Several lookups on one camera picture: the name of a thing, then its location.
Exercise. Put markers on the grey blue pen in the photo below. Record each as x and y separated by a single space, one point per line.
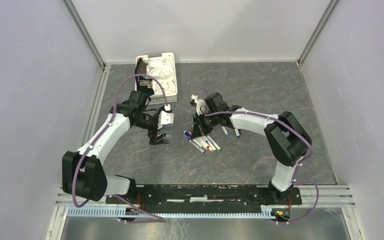
196 145

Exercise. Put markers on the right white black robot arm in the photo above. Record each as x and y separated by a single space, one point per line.
289 142

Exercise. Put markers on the red cap white marker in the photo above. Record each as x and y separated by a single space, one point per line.
205 143

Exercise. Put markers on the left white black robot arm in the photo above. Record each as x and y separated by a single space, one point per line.
83 174

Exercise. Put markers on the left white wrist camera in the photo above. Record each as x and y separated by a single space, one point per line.
165 118

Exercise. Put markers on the white crumpled cloth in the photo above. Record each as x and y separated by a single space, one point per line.
163 69

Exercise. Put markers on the blue cap white marker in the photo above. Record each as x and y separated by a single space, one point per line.
237 132

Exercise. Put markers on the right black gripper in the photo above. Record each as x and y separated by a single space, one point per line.
199 129

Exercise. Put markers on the green cap white marker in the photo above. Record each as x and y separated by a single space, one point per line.
213 142

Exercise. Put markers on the white slotted cable duct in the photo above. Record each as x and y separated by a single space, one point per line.
121 212

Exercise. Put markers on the white plastic basket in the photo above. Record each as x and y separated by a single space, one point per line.
159 96

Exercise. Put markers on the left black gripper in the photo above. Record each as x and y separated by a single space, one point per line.
153 135

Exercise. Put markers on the black cloth with label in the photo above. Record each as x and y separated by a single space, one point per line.
142 83

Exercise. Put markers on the black mounting base plate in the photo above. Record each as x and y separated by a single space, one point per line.
210 198

